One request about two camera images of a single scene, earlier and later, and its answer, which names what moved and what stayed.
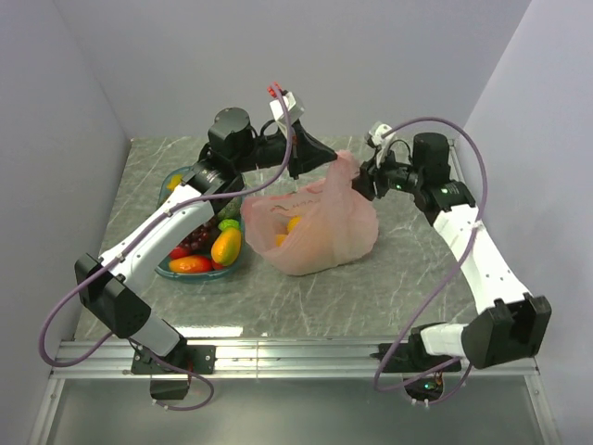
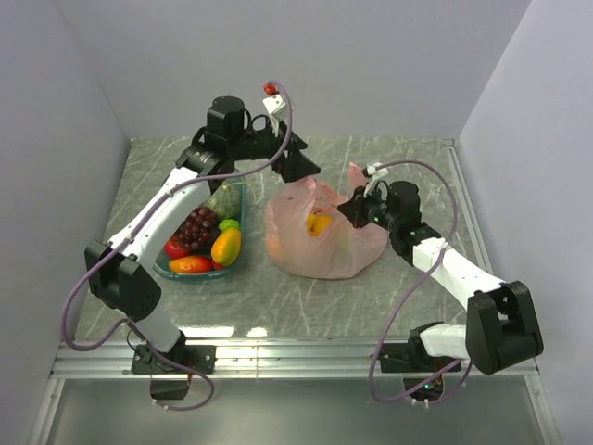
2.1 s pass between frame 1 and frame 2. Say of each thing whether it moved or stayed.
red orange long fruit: stayed
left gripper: stayed
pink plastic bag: moved
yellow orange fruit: moved
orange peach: moved
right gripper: moved
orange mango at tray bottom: stayed
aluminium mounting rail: stayed
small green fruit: stayed
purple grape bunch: stayed
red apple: stayed
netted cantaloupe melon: stayed
